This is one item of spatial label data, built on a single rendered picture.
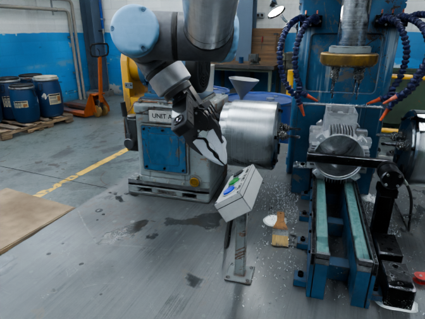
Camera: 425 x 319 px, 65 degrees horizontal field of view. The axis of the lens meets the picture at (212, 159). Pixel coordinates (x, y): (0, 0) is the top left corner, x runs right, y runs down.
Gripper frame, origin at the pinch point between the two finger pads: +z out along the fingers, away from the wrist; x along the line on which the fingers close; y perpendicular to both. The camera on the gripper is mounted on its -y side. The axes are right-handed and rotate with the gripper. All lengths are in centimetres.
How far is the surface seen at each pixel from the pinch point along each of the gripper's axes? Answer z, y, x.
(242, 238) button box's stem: 19.2, -1.8, 6.1
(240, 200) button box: 7.7, -9.0, -2.6
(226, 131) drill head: -1.5, 36.1, 8.2
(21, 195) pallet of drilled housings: -37, 118, 217
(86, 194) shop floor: -7, 159, 202
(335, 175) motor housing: 31, 40, -14
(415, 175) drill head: 41, 37, -35
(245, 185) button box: 6.8, -4.0, -3.5
